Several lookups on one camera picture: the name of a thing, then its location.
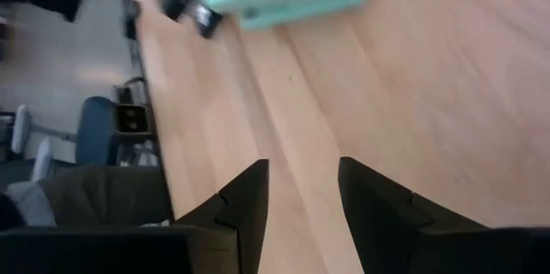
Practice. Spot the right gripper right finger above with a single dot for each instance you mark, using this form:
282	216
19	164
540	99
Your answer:
378	214

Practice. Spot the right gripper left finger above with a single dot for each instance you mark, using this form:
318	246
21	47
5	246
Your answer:
245	205

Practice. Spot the person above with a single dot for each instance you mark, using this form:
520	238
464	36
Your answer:
107	196

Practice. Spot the blue office chair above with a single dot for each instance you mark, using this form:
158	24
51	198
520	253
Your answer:
96	132

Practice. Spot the black aluminium frame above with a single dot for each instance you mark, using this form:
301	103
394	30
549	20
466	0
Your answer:
131	29

